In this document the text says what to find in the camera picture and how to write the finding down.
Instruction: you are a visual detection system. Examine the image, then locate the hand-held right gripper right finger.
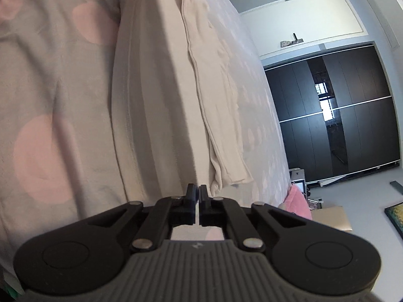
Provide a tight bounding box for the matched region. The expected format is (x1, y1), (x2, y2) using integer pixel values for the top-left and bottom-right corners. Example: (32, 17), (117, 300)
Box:
(200, 184), (311, 253)

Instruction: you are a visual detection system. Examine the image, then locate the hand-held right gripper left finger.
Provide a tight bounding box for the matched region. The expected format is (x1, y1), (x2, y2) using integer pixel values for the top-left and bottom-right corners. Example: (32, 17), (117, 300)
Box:
(85, 183), (199, 253)

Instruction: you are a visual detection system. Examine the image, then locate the cream white garment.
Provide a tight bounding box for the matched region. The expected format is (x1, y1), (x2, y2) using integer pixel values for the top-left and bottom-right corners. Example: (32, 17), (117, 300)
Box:
(111, 0), (255, 240)

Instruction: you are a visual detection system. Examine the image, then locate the pink pillow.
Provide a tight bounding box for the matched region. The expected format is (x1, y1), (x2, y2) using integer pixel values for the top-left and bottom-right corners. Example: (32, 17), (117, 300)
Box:
(284, 184), (313, 221)

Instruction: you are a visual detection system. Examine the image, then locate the white storage box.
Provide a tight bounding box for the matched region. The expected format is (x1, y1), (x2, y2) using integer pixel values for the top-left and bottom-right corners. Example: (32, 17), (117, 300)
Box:
(289, 168), (308, 196)

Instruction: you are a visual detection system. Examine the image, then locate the beige padded headboard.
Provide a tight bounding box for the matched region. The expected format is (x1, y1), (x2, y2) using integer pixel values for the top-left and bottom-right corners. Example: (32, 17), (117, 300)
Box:
(310, 206), (352, 234)

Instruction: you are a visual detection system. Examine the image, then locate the dark sliding wardrobe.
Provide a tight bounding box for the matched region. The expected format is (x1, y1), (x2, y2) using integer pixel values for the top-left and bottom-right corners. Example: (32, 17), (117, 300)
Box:
(263, 42), (401, 185)

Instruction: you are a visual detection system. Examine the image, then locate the grey pink-dotted blanket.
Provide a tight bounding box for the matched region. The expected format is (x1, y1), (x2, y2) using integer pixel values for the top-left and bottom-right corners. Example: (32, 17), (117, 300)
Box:
(0, 0), (291, 293)

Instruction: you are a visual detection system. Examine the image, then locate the framed painting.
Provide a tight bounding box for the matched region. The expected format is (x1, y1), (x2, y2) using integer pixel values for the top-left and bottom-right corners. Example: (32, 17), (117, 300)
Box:
(384, 203), (403, 238)

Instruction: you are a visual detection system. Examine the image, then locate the white door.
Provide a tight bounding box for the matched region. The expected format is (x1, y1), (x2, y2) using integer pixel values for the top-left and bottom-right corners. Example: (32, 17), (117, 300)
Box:
(241, 0), (370, 59)

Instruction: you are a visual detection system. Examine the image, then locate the small grey bracket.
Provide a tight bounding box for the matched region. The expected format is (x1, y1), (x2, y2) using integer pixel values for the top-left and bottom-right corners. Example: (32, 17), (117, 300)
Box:
(280, 32), (305, 49)

